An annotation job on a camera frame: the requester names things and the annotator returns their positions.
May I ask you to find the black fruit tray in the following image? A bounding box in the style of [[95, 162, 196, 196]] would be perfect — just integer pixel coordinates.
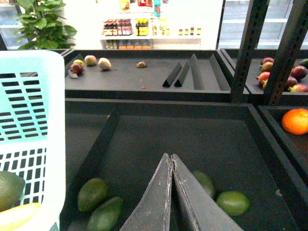
[[60, 99, 308, 231], [64, 50, 233, 103]]

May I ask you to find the orange fruit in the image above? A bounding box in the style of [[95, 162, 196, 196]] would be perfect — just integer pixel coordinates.
[[282, 108, 308, 135]]

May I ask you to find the green potted plant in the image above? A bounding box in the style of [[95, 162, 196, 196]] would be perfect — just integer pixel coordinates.
[[15, 0, 77, 50]]

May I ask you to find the yellow mango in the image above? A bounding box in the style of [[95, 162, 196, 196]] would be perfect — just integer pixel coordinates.
[[0, 203, 41, 231]]

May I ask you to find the green avocado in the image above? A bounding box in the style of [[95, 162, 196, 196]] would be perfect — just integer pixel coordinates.
[[192, 170, 216, 198], [216, 191, 250, 216], [86, 197, 123, 231], [0, 171, 26, 212], [77, 178, 109, 212]]

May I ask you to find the black divider strip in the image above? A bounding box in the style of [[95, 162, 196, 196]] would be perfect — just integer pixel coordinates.
[[65, 112, 119, 192]]

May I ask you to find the black shelf post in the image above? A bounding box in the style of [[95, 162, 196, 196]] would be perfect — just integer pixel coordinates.
[[230, 0, 270, 103]]

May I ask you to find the light teal plastic basket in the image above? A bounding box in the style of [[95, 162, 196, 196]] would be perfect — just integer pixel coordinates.
[[0, 50, 66, 231]]

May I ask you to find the white grocery shelf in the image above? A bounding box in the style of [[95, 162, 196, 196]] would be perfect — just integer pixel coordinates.
[[64, 0, 225, 50]]

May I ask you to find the black upper fruit tray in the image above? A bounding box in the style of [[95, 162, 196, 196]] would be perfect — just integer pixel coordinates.
[[64, 50, 233, 103]]

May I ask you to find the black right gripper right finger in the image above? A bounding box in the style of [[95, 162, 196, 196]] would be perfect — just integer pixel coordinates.
[[171, 154, 242, 231]]

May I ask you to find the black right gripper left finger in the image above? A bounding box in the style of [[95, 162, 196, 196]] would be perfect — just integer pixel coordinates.
[[121, 153, 172, 231]]

